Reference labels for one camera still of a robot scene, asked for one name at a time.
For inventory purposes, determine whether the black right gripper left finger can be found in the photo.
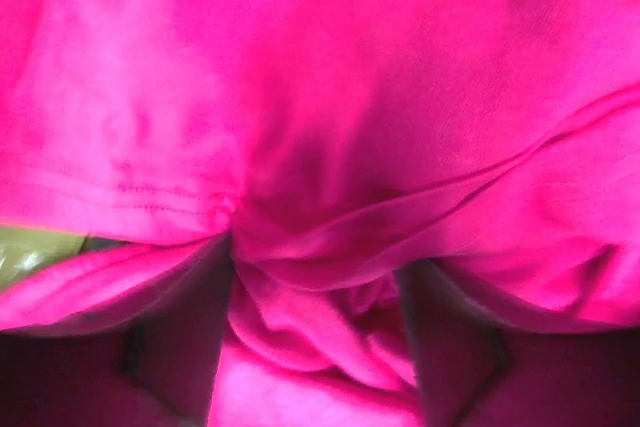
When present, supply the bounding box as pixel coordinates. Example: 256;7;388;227
1;239;235;426

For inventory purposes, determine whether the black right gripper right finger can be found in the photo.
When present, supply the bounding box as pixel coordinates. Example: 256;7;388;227
394;260;639;426

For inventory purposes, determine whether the magenta t shirt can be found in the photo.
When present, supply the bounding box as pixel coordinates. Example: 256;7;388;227
1;0;639;426

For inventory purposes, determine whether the olive green plastic basket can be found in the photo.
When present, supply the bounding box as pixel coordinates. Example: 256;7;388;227
0;226;123;291

